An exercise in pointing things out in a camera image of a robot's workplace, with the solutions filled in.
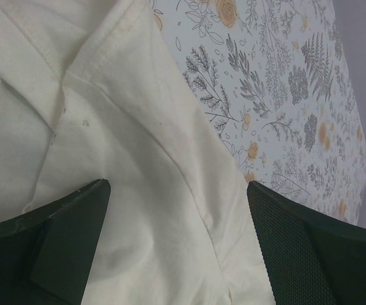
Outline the floral patterned table mat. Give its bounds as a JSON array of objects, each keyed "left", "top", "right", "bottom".
[{"left": 149, "top": 0, "right": 366, "bottom": 224}]

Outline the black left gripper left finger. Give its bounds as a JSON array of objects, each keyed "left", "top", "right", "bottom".
[{"left": 0, "top": 179, "right": 111, "bottom": 304}]

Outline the cream white t-shirt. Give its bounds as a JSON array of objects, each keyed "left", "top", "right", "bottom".
[{"left": 0, "top": 1, "right": 275, "bottom": 304}]

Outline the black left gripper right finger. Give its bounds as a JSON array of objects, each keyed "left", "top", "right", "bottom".
[{"left": 247, "top": 181, "right": 366, "bottom": 304}]

